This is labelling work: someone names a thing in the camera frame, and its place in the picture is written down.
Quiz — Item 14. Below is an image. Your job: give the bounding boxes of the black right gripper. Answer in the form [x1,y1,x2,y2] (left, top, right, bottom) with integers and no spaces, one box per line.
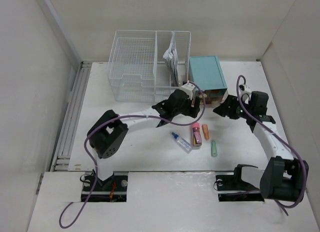
[212,94,253,120]

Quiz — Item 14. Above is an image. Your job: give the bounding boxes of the pink-cap clear tube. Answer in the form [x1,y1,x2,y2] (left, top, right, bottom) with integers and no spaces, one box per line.
[191,122,202,149]

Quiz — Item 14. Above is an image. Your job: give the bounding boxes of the clear blue-cap spray bottle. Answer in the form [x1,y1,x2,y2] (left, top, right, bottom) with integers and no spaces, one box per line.
[171,132,192,153]

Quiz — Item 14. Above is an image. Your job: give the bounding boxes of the grey setup guide booklet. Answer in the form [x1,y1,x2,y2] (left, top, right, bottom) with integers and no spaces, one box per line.
[162,32,183,87]

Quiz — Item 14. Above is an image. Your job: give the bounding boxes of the clear drawer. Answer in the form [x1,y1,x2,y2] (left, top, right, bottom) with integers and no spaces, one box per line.
[197,89,226,108]

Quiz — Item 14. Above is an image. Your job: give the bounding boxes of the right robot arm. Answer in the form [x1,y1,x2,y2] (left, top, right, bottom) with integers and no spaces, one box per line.
[213,91,309,203]

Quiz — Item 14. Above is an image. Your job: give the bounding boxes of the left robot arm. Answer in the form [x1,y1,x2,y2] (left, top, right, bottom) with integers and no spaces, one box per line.
[84,89,201,191]

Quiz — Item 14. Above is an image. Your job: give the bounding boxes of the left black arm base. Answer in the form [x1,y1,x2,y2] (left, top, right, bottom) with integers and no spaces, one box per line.
[79,171,129,203]

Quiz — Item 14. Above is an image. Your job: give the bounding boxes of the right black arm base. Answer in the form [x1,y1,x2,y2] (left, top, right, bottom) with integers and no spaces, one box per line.
[213,164,265,202]

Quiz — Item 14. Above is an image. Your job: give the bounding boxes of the orange plastic case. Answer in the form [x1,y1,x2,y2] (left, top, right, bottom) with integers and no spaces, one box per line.
[201,124,210,141]

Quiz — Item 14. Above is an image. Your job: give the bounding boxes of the teal orange drawer box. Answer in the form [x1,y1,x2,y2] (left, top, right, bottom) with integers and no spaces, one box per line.
[188,55,228,93]

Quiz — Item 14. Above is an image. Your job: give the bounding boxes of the green plastic case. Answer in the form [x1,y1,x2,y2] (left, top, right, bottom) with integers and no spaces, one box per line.
[210,139,218,158]

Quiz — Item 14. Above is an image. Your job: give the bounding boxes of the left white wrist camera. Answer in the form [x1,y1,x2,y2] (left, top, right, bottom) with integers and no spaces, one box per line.
[179,80,198,100]

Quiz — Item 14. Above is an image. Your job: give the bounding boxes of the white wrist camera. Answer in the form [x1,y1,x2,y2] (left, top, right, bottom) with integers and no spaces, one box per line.
[238,84,252,96]
[179,80,198,100]

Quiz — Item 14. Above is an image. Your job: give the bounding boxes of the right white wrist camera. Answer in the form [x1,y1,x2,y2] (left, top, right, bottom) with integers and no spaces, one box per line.
[238,84,252,96]

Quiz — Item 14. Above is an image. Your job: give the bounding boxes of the white wire mesh organizer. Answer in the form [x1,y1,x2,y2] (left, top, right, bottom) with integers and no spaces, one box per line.
[107,30,191,103]

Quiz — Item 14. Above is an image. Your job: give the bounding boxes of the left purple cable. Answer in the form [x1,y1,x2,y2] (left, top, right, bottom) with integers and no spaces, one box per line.
[58,79,208,229]

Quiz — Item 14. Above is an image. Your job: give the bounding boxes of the purple cable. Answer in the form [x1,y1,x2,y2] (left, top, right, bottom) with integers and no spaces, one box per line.
[58,79,208,229]
[236,75,310,217]

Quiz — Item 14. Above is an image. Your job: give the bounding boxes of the aluminium rail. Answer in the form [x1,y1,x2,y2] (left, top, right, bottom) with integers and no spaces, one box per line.
[49,61,92,172]

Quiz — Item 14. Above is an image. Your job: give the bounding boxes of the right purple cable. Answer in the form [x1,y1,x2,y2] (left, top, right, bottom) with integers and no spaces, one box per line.
[236,75,310,217]

